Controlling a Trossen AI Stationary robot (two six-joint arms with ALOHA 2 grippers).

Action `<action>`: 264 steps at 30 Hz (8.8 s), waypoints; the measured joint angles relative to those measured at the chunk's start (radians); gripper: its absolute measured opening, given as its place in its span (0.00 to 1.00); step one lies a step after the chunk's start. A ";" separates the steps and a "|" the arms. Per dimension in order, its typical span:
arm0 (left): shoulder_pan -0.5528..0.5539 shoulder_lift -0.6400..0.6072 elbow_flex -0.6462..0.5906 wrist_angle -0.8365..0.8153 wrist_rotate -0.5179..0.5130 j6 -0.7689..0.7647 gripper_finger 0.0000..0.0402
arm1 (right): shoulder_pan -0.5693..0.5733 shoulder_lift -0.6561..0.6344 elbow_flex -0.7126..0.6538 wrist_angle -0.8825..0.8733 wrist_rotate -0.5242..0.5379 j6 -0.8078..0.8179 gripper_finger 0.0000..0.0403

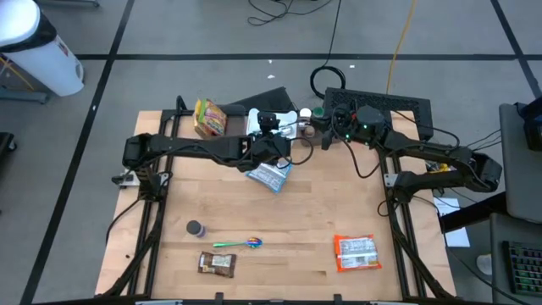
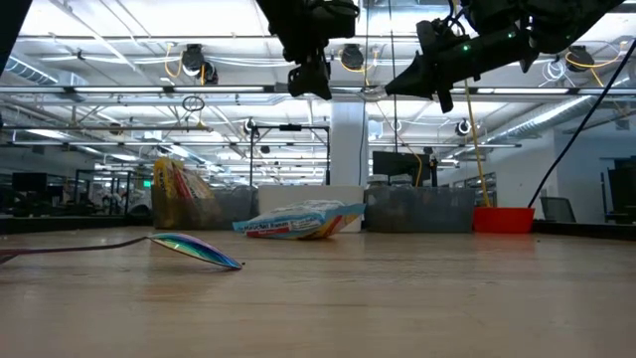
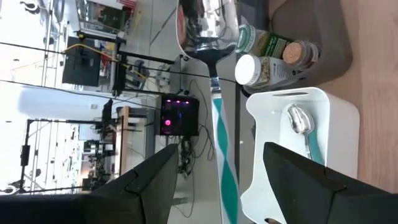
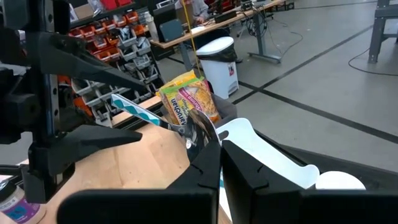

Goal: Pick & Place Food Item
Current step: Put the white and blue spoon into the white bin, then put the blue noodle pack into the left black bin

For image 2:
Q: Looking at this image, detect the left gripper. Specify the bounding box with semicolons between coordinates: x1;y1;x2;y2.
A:
255;0;360;100

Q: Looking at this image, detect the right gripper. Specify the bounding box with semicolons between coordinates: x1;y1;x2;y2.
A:
385;17;537;114

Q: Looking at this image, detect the blue-edged ramen packet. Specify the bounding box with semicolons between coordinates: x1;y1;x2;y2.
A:
232;199;368;242

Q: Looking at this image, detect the green and pink ramen packet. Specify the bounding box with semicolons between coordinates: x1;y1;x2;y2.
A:
171;161;217;230

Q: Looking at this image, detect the yellow Maruchan ramen packet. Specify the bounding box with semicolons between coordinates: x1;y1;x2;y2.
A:
152;157;176;230

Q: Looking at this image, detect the rainbow iridescent metal spoon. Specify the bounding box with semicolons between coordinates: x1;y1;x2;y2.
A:
0;232;243;272

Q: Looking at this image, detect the white plastic bin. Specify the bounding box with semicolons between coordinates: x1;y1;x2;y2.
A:
257;185;367;234

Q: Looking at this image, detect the translucent grey plastic bin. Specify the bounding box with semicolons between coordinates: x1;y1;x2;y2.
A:
151;184;259;231
364;186;477;234

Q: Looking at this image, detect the red plastic bowl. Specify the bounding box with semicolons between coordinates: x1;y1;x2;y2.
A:
472;207;537;235

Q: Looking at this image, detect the grey mesh office chair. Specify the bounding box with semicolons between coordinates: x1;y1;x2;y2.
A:
540;197;577;224

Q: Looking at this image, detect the long black arm cable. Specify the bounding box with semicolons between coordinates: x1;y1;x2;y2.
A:
527;39;636;209

